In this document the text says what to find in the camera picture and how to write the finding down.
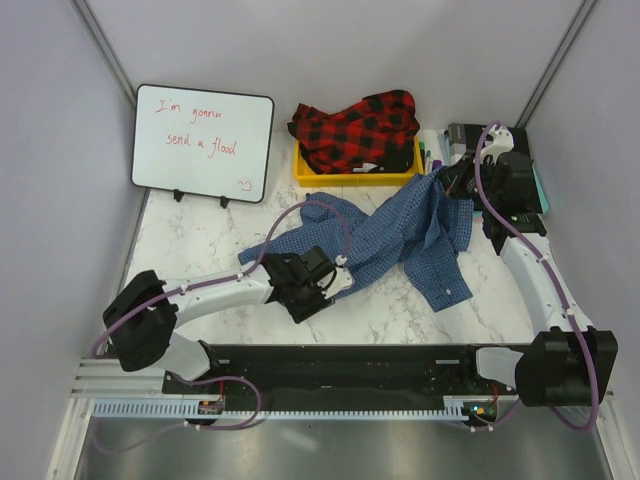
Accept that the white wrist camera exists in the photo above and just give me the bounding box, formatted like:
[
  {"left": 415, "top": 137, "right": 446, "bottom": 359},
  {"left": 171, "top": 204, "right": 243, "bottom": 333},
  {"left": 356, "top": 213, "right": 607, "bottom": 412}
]
[
  {"left": 321, "top": 255, "right": 354, "bottom": 299},
  {"left": 480, "top": 126, "right": 514, "bottom": 164}
]

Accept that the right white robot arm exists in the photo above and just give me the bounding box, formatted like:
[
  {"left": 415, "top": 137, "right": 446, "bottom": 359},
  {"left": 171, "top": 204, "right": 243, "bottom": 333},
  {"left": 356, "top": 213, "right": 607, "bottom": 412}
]
[{"left": 438, "top": 152, "right": 618, "bottom": 407}]

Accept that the white slotted cable duct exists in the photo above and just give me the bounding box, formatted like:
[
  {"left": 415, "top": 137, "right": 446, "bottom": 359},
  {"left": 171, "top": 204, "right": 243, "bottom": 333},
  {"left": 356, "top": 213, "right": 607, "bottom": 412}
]
[{"left": 92, "top": 394, "right": 475, "bottom": 421}]

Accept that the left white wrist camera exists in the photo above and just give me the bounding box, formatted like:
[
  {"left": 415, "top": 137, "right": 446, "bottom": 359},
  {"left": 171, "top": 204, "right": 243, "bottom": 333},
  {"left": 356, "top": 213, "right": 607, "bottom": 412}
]
[{"left": 321, "top": 255, "right": 354, "bottom": 299}]

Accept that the blue checkered long sleeve shirt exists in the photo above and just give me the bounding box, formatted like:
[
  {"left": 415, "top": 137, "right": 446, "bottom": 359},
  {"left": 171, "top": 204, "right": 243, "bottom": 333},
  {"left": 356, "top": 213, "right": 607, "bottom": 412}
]
[{"left": 266, "top": 172, "right": 474, "bottom": 312}]

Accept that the yellow plastic bin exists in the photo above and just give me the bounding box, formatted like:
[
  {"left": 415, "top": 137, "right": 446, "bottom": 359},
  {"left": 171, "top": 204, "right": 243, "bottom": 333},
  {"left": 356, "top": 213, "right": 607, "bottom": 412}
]
[{"left": 293, "top": 137, "right": 425, "bottom": 188}]

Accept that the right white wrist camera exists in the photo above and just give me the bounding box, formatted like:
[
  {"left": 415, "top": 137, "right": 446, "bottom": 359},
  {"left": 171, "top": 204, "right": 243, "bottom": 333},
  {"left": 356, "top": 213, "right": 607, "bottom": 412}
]
[{"left": 480, "top": 126, "right": 514, "bottom": 164}]

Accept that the white dry-erase board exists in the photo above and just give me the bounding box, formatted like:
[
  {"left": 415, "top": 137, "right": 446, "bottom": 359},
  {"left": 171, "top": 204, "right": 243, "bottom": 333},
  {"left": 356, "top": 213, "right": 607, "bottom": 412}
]
[{"left": 131, "top": 84, "right": 275, "bottom": 204}]

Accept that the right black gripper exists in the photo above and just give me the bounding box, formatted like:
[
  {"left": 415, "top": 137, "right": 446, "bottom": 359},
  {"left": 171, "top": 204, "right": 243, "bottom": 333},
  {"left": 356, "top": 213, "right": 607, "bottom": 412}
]
[{"left": 436, "top": 150, "right": 500, "bottom": 210}]

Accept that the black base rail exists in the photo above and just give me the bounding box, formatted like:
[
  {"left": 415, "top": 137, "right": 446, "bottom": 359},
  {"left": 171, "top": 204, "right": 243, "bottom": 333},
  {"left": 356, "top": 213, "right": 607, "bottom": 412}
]
[{"left": 162, "top": 344, "right": 515, "bottom": 412}]

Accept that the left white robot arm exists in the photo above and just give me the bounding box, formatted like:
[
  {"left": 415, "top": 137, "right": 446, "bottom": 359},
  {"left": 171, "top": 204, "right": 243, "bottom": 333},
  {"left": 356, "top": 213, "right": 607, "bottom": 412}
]
[{"left": 103, "top": 247, "right": 354, "bottom": 393}]

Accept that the black notebook stack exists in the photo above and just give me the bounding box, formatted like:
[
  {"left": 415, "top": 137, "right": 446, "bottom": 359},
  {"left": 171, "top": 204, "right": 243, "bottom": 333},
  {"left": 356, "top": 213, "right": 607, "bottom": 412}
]
[{"left": 446, "top": 122, "right": 550, "bottom": 216}]

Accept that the red black plaid shirt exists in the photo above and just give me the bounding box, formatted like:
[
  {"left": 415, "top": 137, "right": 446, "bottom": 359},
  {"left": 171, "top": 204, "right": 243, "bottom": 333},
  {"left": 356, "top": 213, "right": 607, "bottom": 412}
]
[{"left": 287, "top": 90, "right": 420, "bottom": 175}]

